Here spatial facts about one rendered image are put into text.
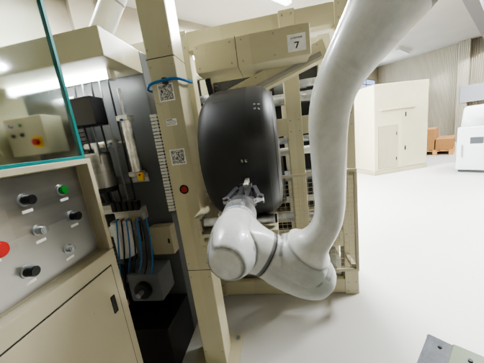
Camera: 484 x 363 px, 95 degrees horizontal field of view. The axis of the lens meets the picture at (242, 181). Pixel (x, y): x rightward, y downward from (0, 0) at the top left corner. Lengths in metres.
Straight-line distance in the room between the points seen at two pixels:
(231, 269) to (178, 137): 0.78
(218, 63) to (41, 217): 1.02
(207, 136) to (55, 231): 0.59
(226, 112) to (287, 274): 0.60
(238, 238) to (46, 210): 0.68
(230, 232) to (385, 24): 0.38
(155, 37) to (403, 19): 0.98
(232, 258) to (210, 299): 0.96
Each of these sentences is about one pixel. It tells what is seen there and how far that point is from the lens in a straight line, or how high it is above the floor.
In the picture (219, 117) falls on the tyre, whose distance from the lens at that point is 0.86.
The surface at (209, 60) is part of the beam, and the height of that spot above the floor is 1.69.
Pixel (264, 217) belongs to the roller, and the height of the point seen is 0.91.
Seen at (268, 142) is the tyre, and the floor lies 1.24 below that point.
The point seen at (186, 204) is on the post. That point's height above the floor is 0.98.
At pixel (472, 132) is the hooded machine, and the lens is 6.22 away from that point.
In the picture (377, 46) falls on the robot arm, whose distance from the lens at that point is 0.37.
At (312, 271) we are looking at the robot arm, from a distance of 0.49.
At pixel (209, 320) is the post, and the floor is 0.31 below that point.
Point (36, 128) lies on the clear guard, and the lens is 0.95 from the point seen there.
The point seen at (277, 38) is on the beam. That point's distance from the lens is 1.35.
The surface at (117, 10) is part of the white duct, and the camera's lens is 1.72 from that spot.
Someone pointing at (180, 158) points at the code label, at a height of 1.21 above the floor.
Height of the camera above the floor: 1.27
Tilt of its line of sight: 11 degrees down
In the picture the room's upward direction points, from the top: 7 degrees counter-clockwise
